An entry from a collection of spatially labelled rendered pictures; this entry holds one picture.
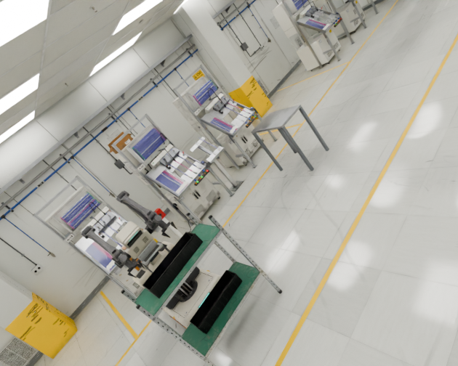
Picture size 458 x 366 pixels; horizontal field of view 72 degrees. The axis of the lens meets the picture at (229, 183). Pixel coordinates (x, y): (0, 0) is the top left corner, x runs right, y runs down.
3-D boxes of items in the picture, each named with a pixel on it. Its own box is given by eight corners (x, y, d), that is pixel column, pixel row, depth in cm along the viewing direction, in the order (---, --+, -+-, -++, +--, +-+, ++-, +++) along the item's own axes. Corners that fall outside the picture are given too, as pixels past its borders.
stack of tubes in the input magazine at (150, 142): (166, 139, 519) (155, 127, 509) (145, 160, 499) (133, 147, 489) (163, 140, 530) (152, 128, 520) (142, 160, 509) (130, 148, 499)
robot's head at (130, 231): (119, 242, 301) (113, 236, 288) (134, 226, 310) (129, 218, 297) (129, 250, 296) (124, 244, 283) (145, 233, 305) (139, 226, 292)
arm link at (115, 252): (91, 226, 281) (81, 235, 277) (89, 223, 276) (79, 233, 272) (125, 252, 267) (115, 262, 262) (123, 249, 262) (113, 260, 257)
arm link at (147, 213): (125, 192, 300) (116, 200, 295) (123, 189, 295) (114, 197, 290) (158, 214, 285) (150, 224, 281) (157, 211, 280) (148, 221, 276)
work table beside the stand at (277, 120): (312, 171, 431) (281, 125, 401) (280, 171, 491) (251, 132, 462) (329, 149, 446) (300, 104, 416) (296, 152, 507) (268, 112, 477)
